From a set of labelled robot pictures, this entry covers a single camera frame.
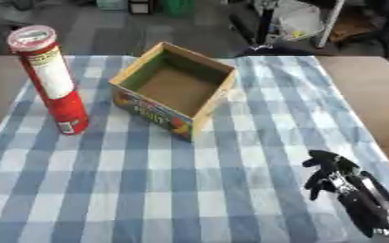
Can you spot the black chair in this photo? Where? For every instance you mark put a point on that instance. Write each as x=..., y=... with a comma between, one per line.
x=381, y=22

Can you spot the green bin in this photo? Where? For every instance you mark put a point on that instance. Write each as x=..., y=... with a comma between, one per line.
x=178, y=7

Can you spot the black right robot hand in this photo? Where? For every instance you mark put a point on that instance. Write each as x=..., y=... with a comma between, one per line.
x=364, y=202

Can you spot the red cylindrical canister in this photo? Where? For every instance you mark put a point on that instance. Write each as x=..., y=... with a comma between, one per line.
x=54, y=83

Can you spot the white bag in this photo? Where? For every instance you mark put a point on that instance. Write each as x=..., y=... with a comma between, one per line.
x=298, y=21

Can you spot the open cardboard box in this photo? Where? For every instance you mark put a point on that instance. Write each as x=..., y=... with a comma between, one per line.
x=173, y=90

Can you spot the dark bag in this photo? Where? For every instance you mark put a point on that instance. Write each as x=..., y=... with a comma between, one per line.
x=272, y=50

